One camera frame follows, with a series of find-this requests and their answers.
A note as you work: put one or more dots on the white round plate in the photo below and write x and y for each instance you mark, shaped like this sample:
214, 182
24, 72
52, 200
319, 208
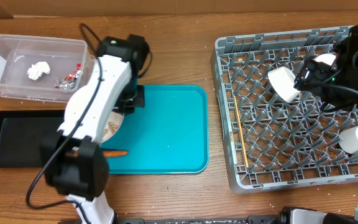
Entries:
100, 122

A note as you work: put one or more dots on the orange carrot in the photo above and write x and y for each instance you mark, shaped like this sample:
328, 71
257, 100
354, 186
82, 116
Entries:
107, 154

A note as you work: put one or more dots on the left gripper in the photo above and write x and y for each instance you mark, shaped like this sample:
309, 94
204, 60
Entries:
138, 101

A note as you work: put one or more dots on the pink bowl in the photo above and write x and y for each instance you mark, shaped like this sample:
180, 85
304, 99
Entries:
328, 59

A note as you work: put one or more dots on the white bowl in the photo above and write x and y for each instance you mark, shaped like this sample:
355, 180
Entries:
282, 80

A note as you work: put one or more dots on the black tray bin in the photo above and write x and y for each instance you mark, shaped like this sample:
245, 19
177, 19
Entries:
20, 135

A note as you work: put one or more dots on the peanut shells pile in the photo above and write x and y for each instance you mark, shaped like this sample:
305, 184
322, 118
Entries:
111, 128

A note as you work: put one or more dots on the red snack wrapper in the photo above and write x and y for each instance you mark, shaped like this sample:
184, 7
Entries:
69, 81

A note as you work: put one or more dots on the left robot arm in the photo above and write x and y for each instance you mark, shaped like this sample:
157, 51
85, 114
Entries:
72, 158

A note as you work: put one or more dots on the grey dishwasher rack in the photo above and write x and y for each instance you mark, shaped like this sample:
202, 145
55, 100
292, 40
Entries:
292, 144

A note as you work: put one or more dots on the clear plastic bin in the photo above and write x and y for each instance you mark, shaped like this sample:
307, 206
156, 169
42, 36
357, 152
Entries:
19, 52

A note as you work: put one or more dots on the white cup in rack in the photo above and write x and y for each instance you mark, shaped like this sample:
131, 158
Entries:
349, 140

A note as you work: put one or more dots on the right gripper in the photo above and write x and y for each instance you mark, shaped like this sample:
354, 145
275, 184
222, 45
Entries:
311, 75

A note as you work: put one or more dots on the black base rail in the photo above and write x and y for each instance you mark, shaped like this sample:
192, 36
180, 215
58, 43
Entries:
288, 215

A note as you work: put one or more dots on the white tissue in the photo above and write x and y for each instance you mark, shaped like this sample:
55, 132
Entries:
38, 69

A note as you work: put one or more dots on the teal serving tray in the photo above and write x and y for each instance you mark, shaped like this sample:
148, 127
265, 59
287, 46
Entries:
169, 135

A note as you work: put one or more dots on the wooden chopstick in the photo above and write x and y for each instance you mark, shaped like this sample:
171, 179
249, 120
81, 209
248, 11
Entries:
240, 132

